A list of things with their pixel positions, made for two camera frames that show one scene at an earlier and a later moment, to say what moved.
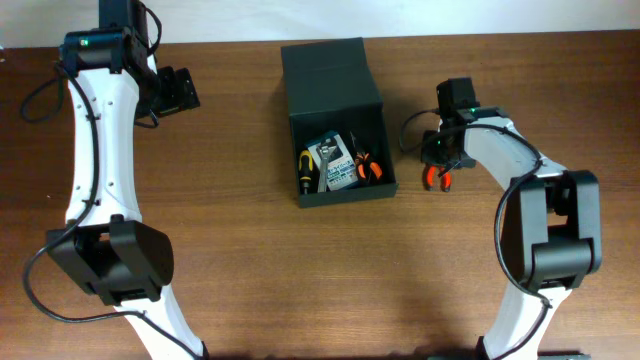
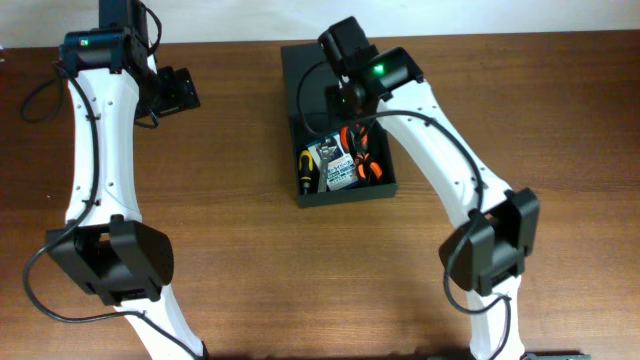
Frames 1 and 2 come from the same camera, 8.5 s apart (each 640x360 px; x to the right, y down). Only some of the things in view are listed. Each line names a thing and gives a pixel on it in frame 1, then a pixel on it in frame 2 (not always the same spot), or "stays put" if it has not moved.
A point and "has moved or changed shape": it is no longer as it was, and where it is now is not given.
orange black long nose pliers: (366, 168) stays put
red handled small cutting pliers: (430, 174) has moved or changed shape
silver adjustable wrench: (323, 155) stays put
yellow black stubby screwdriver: (305, 168) stays put
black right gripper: (437, 157) to (357, 145)
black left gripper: (176, 91) stays put
